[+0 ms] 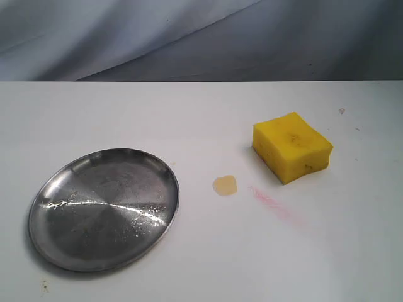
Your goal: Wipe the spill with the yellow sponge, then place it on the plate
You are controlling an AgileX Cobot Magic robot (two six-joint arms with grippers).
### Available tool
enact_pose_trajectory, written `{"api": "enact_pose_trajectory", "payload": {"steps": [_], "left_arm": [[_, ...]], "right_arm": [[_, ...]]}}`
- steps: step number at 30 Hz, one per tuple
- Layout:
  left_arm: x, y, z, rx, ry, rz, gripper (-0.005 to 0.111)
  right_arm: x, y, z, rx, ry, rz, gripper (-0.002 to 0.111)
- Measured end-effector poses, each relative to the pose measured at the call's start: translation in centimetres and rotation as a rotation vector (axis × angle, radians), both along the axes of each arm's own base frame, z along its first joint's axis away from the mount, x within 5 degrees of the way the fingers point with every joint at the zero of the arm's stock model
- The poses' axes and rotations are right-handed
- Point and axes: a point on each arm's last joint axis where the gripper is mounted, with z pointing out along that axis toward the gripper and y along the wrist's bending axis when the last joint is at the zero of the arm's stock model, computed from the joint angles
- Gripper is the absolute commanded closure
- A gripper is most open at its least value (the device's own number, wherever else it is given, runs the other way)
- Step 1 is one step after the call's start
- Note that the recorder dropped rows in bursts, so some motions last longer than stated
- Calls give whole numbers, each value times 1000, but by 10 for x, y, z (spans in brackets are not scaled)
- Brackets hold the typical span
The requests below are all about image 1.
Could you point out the small tan liquid spill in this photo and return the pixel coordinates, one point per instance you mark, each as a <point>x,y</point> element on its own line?
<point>225,186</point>

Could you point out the round stainless steel plate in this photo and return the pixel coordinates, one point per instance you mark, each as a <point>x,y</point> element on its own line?
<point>104,210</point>

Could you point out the grey backdrop cloth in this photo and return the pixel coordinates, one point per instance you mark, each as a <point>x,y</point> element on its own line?
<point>201,40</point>

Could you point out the yellow sponge block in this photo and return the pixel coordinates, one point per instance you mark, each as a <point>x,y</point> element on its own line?
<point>290,147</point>

